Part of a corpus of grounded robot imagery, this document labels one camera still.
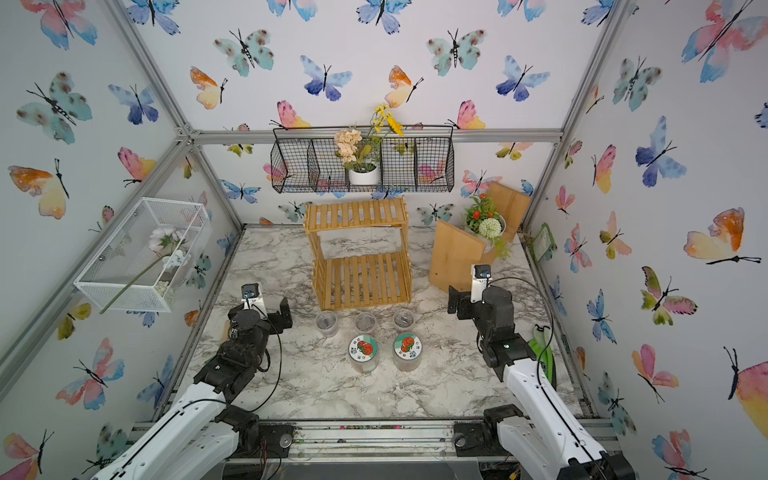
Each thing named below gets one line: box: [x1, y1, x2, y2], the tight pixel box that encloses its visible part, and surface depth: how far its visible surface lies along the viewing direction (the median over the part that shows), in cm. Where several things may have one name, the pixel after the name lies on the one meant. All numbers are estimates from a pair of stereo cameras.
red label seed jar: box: [354, 312, 377, 335], surface depth 90 cm
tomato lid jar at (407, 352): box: [393, 332, 423, 373], surface depth 83 cm
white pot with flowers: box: [334, 103, 405, 186], surface depth 87 cm
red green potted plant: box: [463, 193, 511, 259], surface depth 94 cm
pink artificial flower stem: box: [99, 228, 188, 315], surface depth 74 cm
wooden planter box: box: [429, 182, 532, 289], surface depth 93 cm
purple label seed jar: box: [315, 310, 338, 338], surface depth 90 cm
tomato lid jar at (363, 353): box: [348, 334, 379, 374], surface depth 82 cm
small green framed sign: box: [532, 222, 557, 263], surface depth 113 cm
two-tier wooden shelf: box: [303, 197, 413, 311], surface depth 101 cm
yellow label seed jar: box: [393, 308, 415, 331], surface depth 91 cm
